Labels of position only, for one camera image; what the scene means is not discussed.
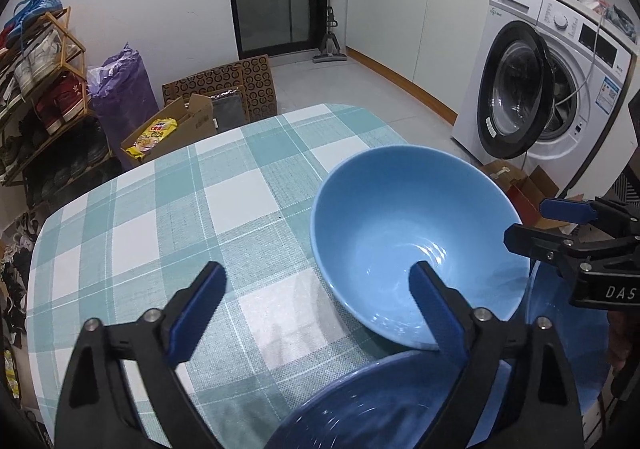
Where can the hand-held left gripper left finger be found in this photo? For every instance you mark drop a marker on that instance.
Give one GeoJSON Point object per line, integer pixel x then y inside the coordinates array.
{"type": "Point", "coordinates": [195, 316]}

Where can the small open cardboard box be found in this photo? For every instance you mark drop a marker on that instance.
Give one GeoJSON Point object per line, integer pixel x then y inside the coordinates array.
{"type": "Point", "coordinates": [525, 199]}

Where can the pile of scattered sneakers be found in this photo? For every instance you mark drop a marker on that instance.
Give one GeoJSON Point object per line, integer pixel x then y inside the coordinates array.
{"type": "Point", "coordinates": [15, 254]}

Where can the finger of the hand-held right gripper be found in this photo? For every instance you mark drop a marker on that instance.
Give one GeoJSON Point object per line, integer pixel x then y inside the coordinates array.
{"type": "Point", "coordinates": [567, 210]}
{"type": "Point", "coordinates": [535, 244]}

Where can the yellow snack packet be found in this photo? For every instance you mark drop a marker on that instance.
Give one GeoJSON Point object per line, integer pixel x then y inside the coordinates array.
{"type": "Point", "coordinates": [152, 136]}

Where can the floor mop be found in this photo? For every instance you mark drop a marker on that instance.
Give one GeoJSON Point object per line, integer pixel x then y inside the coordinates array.
{"type": "Point", "coordinates": [330, 49]}

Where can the teal checked tablecloth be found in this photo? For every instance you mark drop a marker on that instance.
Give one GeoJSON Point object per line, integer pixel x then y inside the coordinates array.
{"type": "Point", "coordinates": [200, 204]}

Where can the wooden shoe rack with shoes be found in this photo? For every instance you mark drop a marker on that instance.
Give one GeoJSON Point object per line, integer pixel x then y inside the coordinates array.
{"type": "Point", "coordinates": [60, 99]}

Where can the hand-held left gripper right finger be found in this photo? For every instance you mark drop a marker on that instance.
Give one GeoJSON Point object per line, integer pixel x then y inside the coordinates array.
{"type": "Point", "coordinates": [435, 314]}

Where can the brown circle patterned mat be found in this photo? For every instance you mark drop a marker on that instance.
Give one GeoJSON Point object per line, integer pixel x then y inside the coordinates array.
{"type": "Point", "coordinates": [255, 84]}

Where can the light blue bowl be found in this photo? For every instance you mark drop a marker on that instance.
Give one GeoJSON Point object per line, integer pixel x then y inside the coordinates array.
{"type": "Point", "coordinates": [400, 209]}

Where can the purple plastic bag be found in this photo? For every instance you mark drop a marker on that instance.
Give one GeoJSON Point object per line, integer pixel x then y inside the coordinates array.
{"type": "Point", "coordinates": [122, 99]}

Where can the grey plastic bag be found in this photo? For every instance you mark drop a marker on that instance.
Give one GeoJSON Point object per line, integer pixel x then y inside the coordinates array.
{"type": "Point", "coordinates": [620, 21]}

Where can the large open cardboard box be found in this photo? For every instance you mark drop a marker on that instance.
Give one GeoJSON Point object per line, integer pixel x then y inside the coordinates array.
{"type": "Point", "coordinates": [195, 124]}

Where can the white kitchen base cabinets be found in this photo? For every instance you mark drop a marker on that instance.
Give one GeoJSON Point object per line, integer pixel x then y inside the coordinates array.
{"type": "Point", "coordinates": [390, 14]}

